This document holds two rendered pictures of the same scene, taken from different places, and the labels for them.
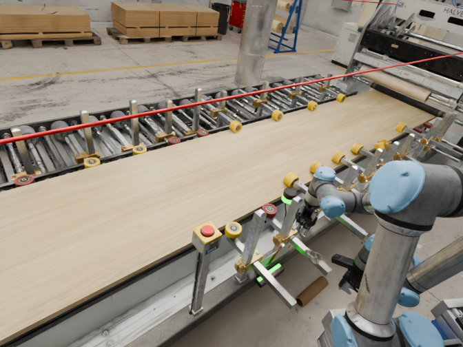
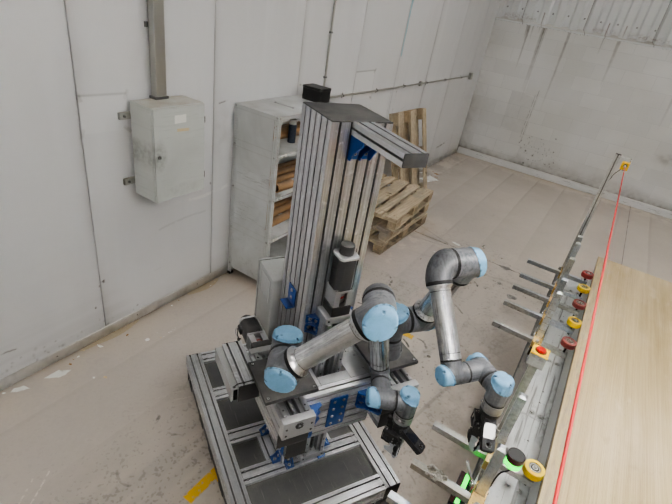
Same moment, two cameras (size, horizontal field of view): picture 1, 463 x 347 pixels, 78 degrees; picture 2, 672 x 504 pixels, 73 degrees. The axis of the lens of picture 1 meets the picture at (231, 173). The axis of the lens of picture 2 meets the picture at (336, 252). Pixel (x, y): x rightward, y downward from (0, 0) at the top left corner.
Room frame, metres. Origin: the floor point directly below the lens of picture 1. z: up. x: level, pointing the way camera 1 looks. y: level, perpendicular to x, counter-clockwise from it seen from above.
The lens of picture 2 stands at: (1.83, -1.29, 2.40)
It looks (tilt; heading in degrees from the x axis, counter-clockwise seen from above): 30 degrees down; 164
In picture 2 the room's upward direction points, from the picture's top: 10 degrees clockwise
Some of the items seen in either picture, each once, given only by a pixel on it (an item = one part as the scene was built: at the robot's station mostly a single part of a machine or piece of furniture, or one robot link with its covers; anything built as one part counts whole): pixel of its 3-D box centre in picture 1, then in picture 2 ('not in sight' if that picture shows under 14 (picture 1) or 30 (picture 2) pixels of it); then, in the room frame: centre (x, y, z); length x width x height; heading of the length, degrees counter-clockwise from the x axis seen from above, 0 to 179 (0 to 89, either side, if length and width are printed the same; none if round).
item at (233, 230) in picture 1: (232, 235); (530, 475); (0.93, -0.06, 0.85); 0.08 x 0.08 x 0.11
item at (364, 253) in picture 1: (375, 249); (407, 401); (0.76, -0.60, 1.13); 0.09 x 0.08 x 0.11; 77
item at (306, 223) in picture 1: (308, 211); (484, 419); (0.88, -0.34, 1.15); 0.09 x 0.08 x 0.12; 156
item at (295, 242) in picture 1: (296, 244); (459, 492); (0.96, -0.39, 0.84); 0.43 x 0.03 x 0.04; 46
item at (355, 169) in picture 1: (340, 197); not in sight; (1.34, -0.66, 0.89); 0.03 x 0.03 x 0.48; 46
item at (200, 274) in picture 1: (199, 281); (516, 399); (0.61, 0.04, 0.93); 0.05 x 0.04 x 0.45; 136
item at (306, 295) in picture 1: (311, 290); not in sight; (1.24, -0.76, 0.04); 0.30 x 0.08 x 0.08; 136
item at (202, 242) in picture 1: (206, 239); (537, 357); (0.61, 0.04, 1.18); 0.07 x 0.07 x 0.08; 46
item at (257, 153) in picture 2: not in sight; (284, 191); (-1.95, -0.76, 0.78); 0.90 x 0.45 x 1.55; 136
